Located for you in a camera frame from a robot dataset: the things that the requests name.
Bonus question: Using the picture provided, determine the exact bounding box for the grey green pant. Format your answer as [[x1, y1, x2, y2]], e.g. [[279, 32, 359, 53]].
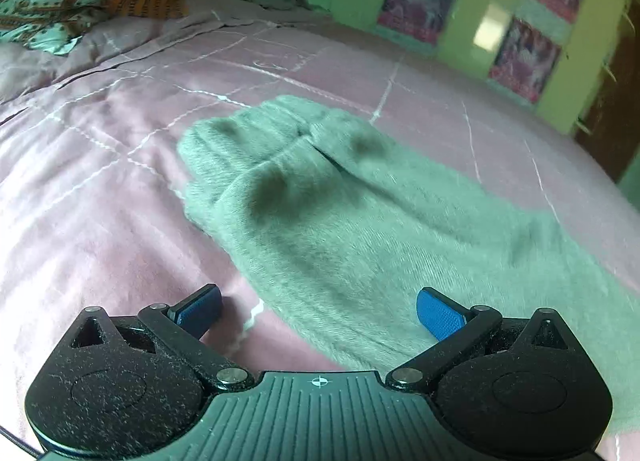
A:
[[177, 96, 639, 432]]

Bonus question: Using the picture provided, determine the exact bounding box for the pink quilted bedspread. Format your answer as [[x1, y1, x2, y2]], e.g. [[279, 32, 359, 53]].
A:
[[1, 0, 639, 444]]

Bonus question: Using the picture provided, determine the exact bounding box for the brown wooden door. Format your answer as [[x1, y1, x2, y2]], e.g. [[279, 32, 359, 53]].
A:
[[574, 0, 639, 182]]

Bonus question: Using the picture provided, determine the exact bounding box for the pink poster lower right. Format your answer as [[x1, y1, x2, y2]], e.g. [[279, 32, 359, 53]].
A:
[[488, 18, 561, 104]]

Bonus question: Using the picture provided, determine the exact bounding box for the pale yellow wardrobe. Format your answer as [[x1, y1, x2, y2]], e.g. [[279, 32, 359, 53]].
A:
[[159, 0, 632, 136]]

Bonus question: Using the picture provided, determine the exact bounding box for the pink poster lower left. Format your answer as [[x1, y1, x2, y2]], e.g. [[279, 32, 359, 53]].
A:
[[376, 0, 454, 46]]

